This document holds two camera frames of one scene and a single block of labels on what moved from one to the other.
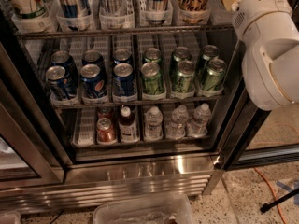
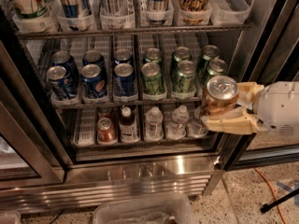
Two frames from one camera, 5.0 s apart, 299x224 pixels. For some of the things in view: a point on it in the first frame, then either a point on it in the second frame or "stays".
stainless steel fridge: x=117 y=91 stays
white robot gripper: x=249 y=14 -> x=277 y=106
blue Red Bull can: x=158 y=3 stays
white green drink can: x=27 y=2 stays
